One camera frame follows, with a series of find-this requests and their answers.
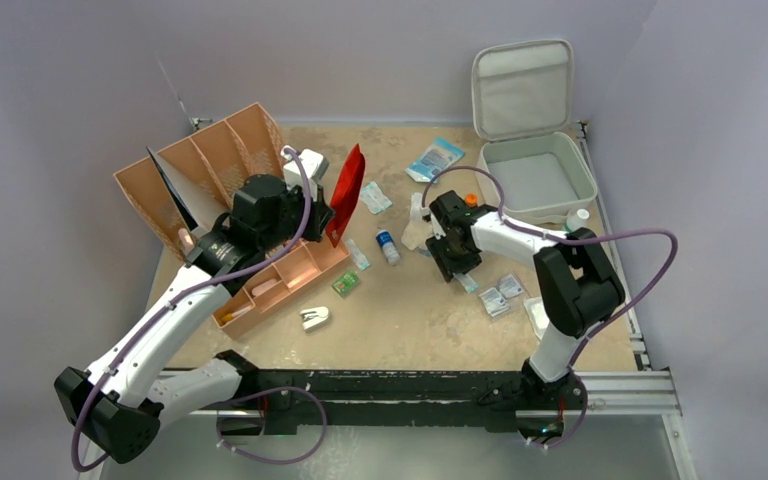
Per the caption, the pink desk tray organizer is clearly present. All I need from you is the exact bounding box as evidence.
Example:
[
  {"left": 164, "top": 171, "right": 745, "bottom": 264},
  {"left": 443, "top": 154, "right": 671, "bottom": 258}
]
[{"left": 213, "top": 241, "right": 349, "bottom": 340}]

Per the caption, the brown bottle orange cap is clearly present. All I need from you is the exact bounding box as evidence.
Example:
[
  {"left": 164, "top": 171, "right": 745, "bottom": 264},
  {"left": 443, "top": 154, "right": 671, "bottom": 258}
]
[{"left": 464, "top": 193, "right": 478, "bottom": 208}]

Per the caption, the red first aid pouch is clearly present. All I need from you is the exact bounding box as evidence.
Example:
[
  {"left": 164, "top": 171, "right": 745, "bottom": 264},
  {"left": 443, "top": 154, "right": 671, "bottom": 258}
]
[{"left": 325, "top": 144, "right": 366, "bottom": 248}]

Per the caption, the dark folder in rack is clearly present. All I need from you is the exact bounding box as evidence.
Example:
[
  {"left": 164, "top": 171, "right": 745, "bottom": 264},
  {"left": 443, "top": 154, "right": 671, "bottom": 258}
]
[{"left": 146, "top": 146, "right": 198, "bottom": 232}]

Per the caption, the blue white wipes packet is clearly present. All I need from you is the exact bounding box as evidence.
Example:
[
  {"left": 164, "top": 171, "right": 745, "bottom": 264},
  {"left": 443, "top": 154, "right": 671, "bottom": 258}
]
[{"left": 404, "top": 137, "right": 465, "bottom": 183}]

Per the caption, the white plastic bottle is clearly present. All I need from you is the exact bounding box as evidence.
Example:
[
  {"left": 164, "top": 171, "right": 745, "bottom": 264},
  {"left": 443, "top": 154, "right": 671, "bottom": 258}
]
[{"left": 563, "top": 208, "right": 590, "bottom": 233}]

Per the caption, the beige gauze wrap packet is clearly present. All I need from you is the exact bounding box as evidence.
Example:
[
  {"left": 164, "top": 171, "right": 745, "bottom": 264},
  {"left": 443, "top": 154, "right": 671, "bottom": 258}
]
[{"left": 401, "top": 192, "right": 432, "bottom": 257}]

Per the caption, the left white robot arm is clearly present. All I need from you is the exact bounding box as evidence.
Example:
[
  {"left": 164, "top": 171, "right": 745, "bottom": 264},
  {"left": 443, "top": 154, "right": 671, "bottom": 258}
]
[{"left": 54, "top": 174, "right": 334, "bottom": 472}]

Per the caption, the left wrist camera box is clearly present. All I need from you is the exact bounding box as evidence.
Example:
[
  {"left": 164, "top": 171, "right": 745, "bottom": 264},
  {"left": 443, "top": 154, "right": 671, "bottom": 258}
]
[{"left": 281, "top": 145, "right": 329, "bottom": 201}]

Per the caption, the plaster strip packet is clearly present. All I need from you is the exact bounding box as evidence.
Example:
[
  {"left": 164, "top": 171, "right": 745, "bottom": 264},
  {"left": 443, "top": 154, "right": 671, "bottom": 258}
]
[
  {"left": 454, "top": 274, "right": 478, "bottom": 293},
  {"left": 359, "top": 181, "right": 392, "bottom": 215},
  {"left": 344, "top": 239, "right": 370, "bottom": 271}
]

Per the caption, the grey open storage case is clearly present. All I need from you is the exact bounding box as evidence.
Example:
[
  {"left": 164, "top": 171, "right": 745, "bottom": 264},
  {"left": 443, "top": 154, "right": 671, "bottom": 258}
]
[{"left": 471, "top": 39, "right": 598, "bottom": 225}]

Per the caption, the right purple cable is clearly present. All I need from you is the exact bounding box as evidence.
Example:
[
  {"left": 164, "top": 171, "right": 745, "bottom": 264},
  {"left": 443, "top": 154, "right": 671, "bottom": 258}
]
[{"left": 421, "top": 165, "right": 679, "bottom": 452}]

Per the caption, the base loop purple cable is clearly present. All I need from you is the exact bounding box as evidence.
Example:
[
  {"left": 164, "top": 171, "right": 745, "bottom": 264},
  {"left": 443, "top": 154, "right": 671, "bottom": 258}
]
[{"left": 214, "top": 386, "right": 329, "bottom": 466}]

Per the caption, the blue white bandage roll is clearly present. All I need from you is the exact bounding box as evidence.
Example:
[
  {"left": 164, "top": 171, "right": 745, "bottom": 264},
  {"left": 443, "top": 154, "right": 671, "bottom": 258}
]
[{"left": 375, "top": 228, "right": 401, "bottom": 266}]

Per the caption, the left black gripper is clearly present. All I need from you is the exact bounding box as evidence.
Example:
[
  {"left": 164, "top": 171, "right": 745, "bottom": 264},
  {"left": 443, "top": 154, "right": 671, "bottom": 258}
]
[{"left": 259, "top": 181, "right": 334, "bottom": 252}]

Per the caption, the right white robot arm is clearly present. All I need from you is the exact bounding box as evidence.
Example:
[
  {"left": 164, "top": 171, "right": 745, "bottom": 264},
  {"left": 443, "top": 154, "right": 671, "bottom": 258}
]
[{"left": 426, "top": 191, "right": 625, "bottom": 407}]

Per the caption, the green small box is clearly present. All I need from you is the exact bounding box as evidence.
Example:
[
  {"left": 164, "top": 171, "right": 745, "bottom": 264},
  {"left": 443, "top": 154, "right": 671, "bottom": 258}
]
[{"left": 332, "top": 271, "right": 360, "bottom": 298}]

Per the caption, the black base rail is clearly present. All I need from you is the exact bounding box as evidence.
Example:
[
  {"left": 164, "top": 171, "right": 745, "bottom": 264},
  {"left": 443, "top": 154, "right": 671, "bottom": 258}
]
[{"left": 215, "top": 350, "right": 585, "bottom": 438}]

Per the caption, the white stapler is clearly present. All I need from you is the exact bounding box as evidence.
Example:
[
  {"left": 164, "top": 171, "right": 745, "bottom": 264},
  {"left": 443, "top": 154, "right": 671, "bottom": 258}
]
[{"left": 300, "top": 306, "right": 330, "bottom": 332}]

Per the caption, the pink file organizer rack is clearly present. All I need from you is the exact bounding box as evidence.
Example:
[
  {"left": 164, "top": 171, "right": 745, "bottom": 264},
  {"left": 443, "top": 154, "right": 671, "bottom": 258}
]
[{"left": 114, "top": 103, "right": 285, "bottom": 260}]

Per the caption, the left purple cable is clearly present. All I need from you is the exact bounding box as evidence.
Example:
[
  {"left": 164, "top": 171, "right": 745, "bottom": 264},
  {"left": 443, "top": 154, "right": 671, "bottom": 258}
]
[{"left": 69, "top": 146, "right": 314, "bottom": 473}]

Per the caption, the alcohol pad sachet pair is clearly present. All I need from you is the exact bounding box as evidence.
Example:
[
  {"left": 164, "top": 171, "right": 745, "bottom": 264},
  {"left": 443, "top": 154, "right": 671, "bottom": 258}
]
[{"left": 479, "top": 287, "right": 510, "bottom": 318}]

